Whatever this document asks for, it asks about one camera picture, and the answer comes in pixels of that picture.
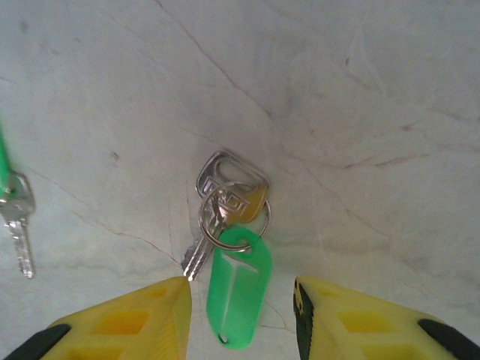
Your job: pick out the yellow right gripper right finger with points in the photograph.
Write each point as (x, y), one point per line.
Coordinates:
(356, 330)

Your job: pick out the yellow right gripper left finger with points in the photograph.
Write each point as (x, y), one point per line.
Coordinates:
(150, 326)

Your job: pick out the brass key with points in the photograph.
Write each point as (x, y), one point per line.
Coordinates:
(255, 204)

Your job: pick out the small silver key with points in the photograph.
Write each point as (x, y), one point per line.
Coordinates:
(22, 202)

